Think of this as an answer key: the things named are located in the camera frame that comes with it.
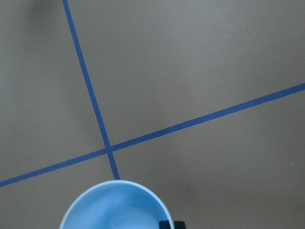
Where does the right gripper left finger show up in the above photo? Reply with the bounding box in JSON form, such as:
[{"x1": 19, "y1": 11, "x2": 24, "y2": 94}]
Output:
[{"x1": 159, "y1": 220, "x2": 170, "y2": 229}]

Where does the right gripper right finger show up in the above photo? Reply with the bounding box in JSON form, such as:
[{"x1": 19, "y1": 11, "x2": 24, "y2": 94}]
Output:
[{"x1": 174, "y1": 221, "x2": 185, "y2": 229}]

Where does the blue cup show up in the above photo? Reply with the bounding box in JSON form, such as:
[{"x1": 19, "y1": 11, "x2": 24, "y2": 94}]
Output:
[{"x1": 60, "y1": 180, "x2": 174, "y2": 229}]

